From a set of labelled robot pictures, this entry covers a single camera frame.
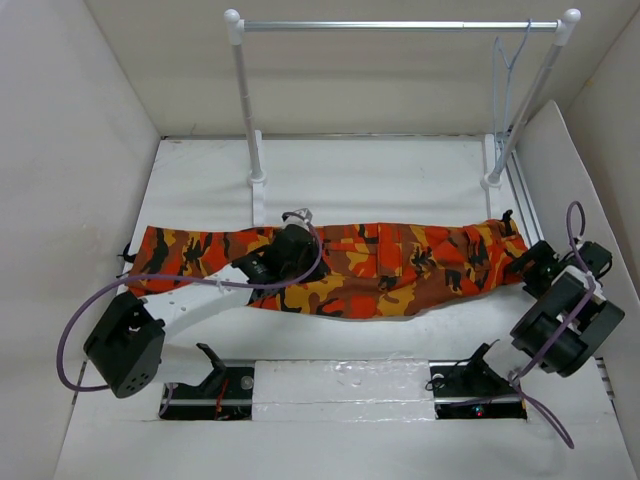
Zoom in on blue wire hanger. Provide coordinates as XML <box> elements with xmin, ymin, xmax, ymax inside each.
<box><xmin>491</xmin><ymin>19</ymin><xmax>533</xmax><ymax>153</ymax></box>

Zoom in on white clothes rack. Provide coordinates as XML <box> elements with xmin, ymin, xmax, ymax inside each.
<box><xmin>224</xmin><ymin>8</ymin><xmax>582</xmax><ymax>226</ymax></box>

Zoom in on aluminium side rail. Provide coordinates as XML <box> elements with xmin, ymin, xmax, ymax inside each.
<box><xmin>503</xmin><ymin>150</ymin><xmax>544</xmax><ymax>246</ymax></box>

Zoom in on orange camouflage trousers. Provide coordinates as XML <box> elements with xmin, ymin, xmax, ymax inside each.
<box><xmin>129</xmin><ymin>212</ymin><xmax>527</xmax><ymax>320</ymax></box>

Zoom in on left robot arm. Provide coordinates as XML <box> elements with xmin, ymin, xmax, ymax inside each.
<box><xmin>84</xmin><ymin>224</ymin><xmax>325</xmax><ymax>399</ymax></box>

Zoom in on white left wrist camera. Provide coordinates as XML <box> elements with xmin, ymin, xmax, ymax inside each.
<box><xmin>282</xmin><ymin>208</ymin><xmax>313</xmax><ymax>230</ymax></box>

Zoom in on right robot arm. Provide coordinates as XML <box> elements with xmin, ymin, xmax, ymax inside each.
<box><xmin>457</xmin><ymin>241</ymin><xmax>625</xmax><ymax>396</ymax></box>

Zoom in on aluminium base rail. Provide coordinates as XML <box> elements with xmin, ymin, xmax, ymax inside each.
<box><xmin>159</xmin><ymin>359</ymin><xmax>527</xmax><ymax>423</ymax></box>

